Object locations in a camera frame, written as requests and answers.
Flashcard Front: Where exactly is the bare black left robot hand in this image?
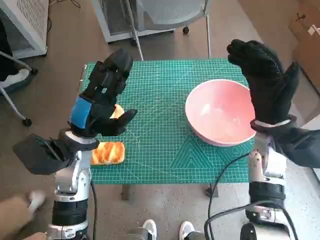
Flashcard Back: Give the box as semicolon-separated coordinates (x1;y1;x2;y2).
67;48;138;138

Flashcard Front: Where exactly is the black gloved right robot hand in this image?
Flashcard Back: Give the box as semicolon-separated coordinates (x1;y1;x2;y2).
226;39;300;126

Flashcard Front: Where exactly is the round bread bun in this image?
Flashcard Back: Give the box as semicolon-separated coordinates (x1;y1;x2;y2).
109;104;126;120

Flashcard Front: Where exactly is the rectangular toast bread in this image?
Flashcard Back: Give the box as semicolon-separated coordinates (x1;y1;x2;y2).
89;141;126;166

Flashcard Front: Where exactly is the pink bowl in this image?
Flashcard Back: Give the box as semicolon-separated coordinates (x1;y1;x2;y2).
184;78;257;148

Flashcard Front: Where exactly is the brown cardboard box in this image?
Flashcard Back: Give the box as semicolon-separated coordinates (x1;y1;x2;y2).
288;0;320;95

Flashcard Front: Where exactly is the green cutting mat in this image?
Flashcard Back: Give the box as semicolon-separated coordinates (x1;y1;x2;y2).
79;58;256;185

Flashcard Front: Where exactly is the person's foot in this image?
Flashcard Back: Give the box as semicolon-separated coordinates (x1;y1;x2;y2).
0;68;33;90

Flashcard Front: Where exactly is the metal chair base with casters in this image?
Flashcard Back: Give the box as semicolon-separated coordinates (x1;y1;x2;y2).
0;51;38;126

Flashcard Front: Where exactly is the person's leg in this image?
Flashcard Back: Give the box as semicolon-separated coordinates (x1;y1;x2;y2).
0;189;47;240
0;18;23;83

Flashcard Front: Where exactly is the grey mesh chair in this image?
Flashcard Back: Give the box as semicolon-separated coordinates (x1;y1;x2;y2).
123;0;212;61

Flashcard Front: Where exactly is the grey leg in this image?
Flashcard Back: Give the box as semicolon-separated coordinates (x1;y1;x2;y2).
123;228;148;240

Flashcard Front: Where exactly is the dark leg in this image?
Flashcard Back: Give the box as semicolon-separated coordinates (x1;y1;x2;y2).
187;231;208;240

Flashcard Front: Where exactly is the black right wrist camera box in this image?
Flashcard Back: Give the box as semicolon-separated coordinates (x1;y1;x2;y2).
274;127;320;170

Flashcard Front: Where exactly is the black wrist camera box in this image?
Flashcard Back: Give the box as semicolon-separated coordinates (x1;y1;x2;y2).
274;127;320;170
12;133;76;175

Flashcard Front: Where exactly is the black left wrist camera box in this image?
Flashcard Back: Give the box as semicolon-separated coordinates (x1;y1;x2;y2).
12;133;76;175

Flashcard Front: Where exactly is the black left upper arm cable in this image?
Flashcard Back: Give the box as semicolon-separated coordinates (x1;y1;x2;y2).
90;182;98;240

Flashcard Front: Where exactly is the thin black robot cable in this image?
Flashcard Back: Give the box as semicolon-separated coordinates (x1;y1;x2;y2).
206;151;251;240

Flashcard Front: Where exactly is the thick black looped cable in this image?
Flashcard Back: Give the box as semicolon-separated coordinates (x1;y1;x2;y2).
204;199;300;240

